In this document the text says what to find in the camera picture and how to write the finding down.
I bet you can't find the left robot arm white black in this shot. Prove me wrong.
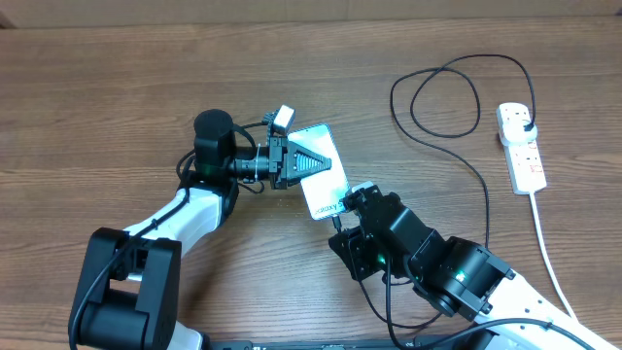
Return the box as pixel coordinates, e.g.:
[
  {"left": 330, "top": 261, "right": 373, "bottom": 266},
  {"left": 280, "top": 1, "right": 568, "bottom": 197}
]
[{"left": 68, "top": 106, "right": 333, "bottom": 349}]

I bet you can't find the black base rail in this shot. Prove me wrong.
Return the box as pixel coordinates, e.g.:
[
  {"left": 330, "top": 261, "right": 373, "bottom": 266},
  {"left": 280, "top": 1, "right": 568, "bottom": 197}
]
[{"left": 207, "top": 335, "right": 492, "bottom": 350}]

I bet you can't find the white power strip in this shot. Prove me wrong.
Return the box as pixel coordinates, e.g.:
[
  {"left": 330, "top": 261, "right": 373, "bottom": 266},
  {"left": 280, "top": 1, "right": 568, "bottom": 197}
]
[{"left": 496, "top": 101, "right": 548, "bottom": 196}]

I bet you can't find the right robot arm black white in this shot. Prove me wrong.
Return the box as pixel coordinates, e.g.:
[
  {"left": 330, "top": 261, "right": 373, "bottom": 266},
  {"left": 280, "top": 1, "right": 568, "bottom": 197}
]
[{"left": 329, "top": 186, "right": 612, "bottom": 349}]

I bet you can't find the black charging cable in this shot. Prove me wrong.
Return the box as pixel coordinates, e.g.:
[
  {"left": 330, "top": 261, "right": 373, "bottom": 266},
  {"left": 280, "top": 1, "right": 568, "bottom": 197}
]
[{"left": 331, "top": 53, "right": 538, "bottom": 249}]

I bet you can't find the Galaxy smartphone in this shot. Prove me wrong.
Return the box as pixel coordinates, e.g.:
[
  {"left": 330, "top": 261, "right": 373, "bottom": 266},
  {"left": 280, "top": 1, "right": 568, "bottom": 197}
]
[{"left": 288, "top": 123, "right": 350, "bottom": 221}]

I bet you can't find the white power strip cord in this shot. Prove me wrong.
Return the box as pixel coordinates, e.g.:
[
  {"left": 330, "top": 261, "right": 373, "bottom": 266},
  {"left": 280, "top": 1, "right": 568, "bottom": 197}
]
[{"left": 528, "top": 191, "right": 579, "bottom": 322}]

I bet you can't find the white charger adapter plug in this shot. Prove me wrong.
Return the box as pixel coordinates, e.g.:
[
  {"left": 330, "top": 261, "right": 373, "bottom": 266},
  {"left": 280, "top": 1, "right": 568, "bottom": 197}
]
[{"left": 500, "top": 121, "right": 538, "bottom": 147}]

